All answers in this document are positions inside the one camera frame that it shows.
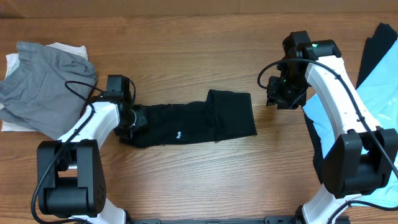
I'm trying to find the black Sydrogen garment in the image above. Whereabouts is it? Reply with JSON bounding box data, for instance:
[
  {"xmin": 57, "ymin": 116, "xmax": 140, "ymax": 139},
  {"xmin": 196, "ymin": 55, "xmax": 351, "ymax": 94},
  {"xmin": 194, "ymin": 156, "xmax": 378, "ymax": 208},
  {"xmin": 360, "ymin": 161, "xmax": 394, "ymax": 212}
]
[{"xmin": 120, "ymin": 90, "xmax": 257, "ymax": 148}]

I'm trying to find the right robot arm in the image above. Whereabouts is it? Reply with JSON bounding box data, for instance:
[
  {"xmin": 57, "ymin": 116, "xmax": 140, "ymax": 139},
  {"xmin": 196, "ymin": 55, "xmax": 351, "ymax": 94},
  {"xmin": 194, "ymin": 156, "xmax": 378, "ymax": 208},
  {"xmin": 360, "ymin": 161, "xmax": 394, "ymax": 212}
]
[{"xmin": 265, "ymin": 30, "xmax": 397, "ymax": 224}]

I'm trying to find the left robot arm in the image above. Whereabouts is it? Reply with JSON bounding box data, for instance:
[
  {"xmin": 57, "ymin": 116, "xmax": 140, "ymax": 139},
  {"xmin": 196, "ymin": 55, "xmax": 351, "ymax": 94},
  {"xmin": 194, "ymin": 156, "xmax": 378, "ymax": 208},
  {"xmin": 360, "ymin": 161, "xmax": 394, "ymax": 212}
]
[{"xmin": 31, "ymin": 91, "xmax": 137, "ymax": 223}]

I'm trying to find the grey folded garment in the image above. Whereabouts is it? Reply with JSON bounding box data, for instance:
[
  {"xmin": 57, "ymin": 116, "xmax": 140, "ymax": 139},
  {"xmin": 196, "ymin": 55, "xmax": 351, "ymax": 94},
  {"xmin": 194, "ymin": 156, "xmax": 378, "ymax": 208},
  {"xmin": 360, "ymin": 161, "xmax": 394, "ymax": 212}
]
[{"xmin": 1, "ymin": 42, "xmax": 97, "ymax": 139}]

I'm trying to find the light blue garment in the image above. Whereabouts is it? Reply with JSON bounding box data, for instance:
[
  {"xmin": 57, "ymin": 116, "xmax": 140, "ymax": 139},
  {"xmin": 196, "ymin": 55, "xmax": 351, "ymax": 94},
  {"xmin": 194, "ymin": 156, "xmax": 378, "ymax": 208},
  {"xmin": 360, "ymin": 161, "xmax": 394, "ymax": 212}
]
[{"xmin": 302, "ymin": 39, "xmax": 398, "ymax": 208}]

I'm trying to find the black garment under blue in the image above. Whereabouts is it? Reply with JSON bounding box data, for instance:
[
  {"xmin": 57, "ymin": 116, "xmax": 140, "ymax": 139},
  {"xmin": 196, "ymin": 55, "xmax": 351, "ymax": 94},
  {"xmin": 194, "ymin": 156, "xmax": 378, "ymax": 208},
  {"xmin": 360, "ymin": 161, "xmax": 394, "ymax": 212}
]
[{"xmin": 303, "ymin": 22, "xmax": 398, "ymax": 184}]

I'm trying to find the white folded garment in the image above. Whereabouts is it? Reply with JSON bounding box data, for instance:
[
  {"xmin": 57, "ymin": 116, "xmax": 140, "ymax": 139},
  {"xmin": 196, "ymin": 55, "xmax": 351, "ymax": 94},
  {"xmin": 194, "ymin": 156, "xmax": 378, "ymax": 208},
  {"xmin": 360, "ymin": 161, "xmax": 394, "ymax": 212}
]
[{"xmin": 1, "ymin": 42, "xmax": 88, "ymax": 132}]

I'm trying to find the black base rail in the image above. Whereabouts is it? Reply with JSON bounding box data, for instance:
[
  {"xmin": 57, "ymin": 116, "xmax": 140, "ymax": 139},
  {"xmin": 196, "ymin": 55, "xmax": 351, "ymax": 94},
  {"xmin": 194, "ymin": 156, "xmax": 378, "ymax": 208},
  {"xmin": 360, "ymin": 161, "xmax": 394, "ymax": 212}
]
[{"xmin": 126, "ymin": 215, "xmax": 305, "ymax": 224}]

